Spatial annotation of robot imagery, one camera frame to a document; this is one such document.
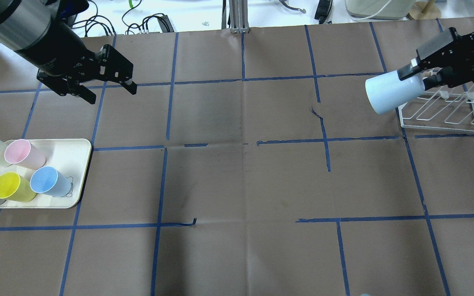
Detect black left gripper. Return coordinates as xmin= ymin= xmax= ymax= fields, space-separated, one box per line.
xmin=16 ymin=22 xmax=137 ymax=104

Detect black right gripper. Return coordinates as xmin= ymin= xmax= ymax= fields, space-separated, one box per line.
xmin=397 ymin=28 xmax=474 ymax=91

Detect light blue cup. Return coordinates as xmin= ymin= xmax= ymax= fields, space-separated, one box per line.
xmin=365 ymin=71 xmax=425 ymax=115

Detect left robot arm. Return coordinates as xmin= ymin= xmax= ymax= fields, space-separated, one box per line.
xmin=0 ymin=0 xmax=137 ymax=104

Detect pink cup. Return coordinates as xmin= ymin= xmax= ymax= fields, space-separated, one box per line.
xmin=4 ymin=139 xmax=46 ymax=170

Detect blue cup on tray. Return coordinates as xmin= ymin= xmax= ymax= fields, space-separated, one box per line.
xmin=30 ymin=166 xmax=72 ymax=197

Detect yellow cup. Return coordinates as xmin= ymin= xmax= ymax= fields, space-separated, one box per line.
xmin=0 ymin=172 xmax=37 ymax=203

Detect wooden mug tree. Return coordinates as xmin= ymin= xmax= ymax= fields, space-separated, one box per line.
xmin=407 ymin=0 xmax=441 ymax=19

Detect cream plastic tray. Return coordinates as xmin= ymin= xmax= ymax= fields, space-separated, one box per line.
xmin=0 ymin=139 xmax=92 ymax=209

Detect black power adapter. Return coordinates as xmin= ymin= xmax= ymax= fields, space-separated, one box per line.
xmin=314 ymin=0 xmax=333 ymax=24

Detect white wire cup rack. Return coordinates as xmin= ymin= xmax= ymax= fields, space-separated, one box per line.
xmin=398 ymin=82 xmax=474 ymax=133

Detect aluminium frame post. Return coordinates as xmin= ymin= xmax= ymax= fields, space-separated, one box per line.
xmin=226 ymin=0 xmax=250 ymax=33

